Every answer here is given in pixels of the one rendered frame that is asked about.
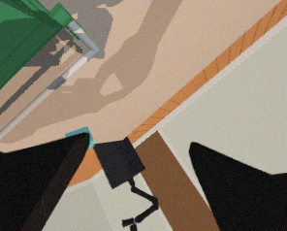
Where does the teal cube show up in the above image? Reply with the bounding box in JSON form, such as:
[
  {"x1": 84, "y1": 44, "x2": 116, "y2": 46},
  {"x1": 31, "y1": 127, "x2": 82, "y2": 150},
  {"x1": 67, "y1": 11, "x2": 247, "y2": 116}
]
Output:
[{"x1": 65, "y1": 126, "x2": 94, "y2": 149}]

